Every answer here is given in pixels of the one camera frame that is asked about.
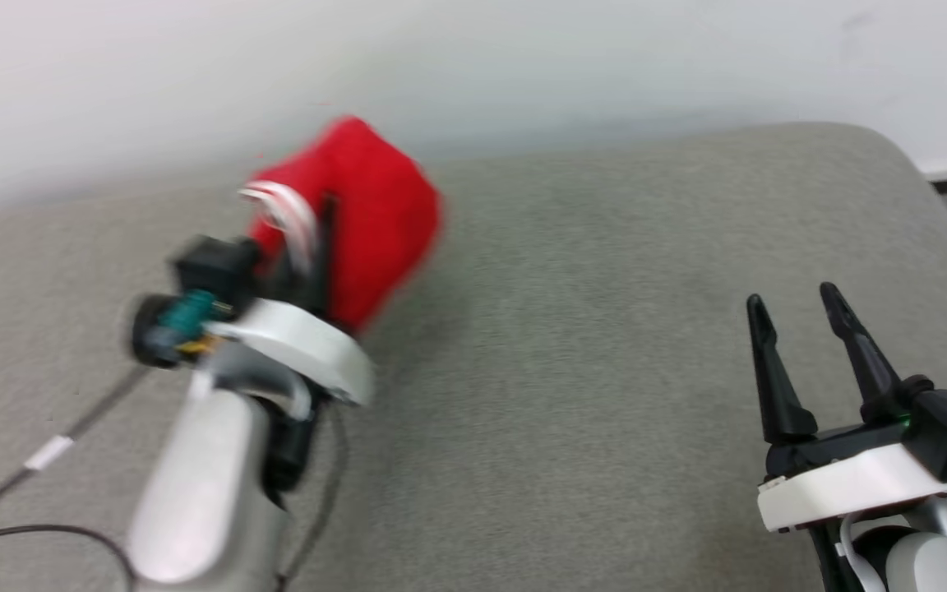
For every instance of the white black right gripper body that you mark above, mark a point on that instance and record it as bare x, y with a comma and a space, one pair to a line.
843, 481

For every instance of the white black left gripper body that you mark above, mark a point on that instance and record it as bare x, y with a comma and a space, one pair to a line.
309, 341

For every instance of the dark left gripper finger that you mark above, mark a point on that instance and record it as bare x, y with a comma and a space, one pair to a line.
329, 255

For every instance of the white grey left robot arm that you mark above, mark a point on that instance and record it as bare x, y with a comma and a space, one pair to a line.
202, 485

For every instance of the red garment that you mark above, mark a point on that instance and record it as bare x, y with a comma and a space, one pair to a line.
379, 214

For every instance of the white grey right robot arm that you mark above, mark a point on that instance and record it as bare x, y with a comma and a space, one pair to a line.
926, 559

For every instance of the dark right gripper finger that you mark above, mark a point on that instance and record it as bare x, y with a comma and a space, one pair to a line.
864, 353
773, 378

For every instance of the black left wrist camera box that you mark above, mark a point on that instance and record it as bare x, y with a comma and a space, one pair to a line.
206, 284

